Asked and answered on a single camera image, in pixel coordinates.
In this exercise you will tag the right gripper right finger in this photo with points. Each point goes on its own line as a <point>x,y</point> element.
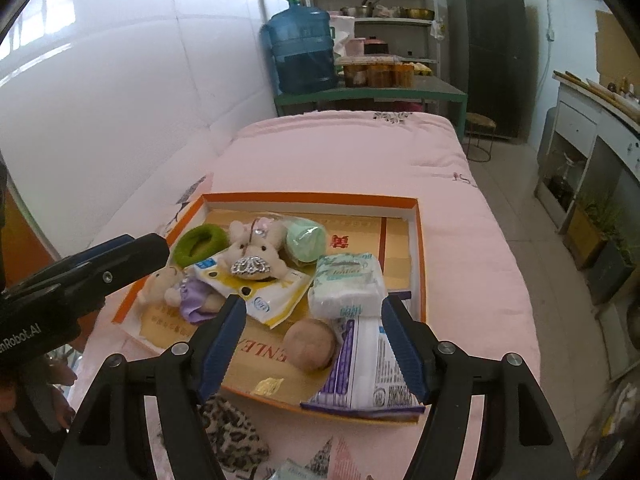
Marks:
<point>517,432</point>

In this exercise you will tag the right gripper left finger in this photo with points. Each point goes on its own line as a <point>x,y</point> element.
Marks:
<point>111,436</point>

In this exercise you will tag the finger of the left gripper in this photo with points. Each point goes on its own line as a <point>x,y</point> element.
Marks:
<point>98,271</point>

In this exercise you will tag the white bear purple dress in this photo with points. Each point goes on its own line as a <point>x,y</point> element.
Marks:
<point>171,287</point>

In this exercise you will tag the leopard print scrunchie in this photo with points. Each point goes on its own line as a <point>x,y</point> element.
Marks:
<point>232,436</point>

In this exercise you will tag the purple white tissue pack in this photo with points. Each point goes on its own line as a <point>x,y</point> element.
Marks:
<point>365,380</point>

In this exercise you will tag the green gardenia tissue pack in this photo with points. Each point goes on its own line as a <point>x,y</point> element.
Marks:
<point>292,471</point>

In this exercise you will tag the pink bear silver crown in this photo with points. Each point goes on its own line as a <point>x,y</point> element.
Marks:
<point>254,251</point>

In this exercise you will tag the yellow white wipes packet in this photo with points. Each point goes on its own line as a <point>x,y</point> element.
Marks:
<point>269,301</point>

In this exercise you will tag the pink foam ball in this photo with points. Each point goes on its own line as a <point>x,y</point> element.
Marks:
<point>309,345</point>

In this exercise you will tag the white cotton pad pack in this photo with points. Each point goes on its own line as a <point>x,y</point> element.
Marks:
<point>347,286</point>

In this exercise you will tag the person's left hand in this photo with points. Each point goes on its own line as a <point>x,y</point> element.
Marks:
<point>35,415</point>

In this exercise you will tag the pink quilted blanket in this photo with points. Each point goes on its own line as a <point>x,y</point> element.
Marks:
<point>476,296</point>

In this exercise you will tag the orange shallow cardboard box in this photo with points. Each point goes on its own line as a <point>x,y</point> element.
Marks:
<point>313,270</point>

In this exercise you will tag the grey counter cabinet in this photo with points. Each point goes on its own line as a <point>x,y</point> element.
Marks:
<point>589,185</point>

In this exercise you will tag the round wooden stool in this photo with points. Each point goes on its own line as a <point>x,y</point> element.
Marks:
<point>479,137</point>

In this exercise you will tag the blue water jug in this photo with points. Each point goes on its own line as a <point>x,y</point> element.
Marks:
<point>301,46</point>

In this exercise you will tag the green low table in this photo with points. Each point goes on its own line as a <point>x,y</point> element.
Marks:
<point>425,88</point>

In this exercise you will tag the clear lidded food container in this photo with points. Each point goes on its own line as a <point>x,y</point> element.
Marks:
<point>376,71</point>

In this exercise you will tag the black refrigerator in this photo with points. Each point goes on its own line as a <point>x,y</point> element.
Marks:
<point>488,58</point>

